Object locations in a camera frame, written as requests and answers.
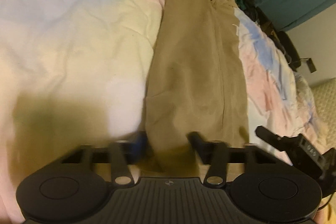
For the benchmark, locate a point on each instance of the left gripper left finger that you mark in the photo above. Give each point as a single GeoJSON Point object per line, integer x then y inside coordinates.
{"type": "Point", "coordinates": [123, 153]}

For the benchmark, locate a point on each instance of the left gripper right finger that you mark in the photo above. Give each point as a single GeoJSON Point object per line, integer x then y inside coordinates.
{"type": "Point", "coordinates": [215, 154]}

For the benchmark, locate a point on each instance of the tan t-shirt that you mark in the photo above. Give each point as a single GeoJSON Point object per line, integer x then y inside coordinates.
{"type": "Point", "coordinates": [196, 83]}

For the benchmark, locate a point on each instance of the pile of assorted clothes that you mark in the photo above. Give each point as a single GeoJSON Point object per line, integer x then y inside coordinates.
{"type": "Point", "coordinates": [280, 38]}

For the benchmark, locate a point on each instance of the pastel tie-dye bedspread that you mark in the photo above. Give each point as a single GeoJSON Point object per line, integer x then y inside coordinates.
{"type": "Point", "coordinates": [72, 72]}

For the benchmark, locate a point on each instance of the wall power outlet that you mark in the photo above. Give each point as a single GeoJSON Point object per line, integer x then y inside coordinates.
{"type": "Point", "coordinates": [310, 64]}

